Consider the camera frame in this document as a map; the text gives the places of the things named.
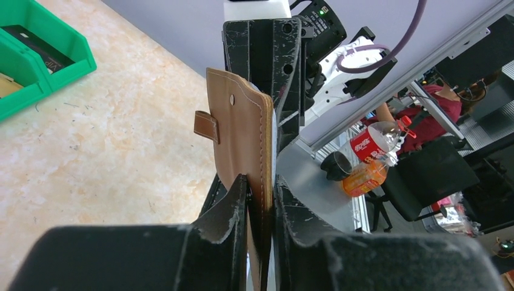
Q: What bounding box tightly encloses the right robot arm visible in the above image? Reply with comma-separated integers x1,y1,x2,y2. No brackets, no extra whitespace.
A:
222,1,396,150

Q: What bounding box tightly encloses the gold card in green bin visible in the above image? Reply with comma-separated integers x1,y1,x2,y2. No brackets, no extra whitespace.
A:
0,73,24,99

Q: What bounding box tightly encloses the cola bottle red label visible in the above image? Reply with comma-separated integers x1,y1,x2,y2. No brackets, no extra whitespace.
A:
320,115,418,182

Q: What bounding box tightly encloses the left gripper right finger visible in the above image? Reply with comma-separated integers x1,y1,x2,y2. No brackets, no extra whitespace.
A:
273,177,504,290

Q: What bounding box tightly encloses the person in red shirt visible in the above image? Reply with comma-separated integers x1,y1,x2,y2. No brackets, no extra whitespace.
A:
362,70,501,155

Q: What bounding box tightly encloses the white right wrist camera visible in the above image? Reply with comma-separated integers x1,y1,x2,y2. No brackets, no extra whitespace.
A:
223,0,292,21

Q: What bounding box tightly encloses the brown leather card holder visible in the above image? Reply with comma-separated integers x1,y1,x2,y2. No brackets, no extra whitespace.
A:
194,68,276,290

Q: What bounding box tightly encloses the green plastic bin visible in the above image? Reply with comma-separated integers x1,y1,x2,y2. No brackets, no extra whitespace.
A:
1,30,53,121
1,0,97,91

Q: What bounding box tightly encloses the black office chair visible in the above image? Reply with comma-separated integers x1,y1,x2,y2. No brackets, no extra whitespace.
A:
365,138,479,232

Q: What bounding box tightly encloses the middle green plastic bin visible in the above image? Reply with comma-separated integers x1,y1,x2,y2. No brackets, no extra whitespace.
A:
1,30,53,121

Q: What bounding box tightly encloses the right green plastic bin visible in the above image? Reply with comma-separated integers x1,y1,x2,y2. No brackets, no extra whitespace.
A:
1,0,97,91

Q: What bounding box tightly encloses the orange drink bottle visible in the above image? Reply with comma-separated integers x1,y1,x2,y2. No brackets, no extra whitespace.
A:
341,160,389,198

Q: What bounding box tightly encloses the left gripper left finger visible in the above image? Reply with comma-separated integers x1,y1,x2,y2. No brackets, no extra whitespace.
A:
9,175,249,290

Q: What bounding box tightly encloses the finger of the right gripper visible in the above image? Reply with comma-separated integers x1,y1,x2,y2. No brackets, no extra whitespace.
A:
273,18,301,153
222,19,273,95

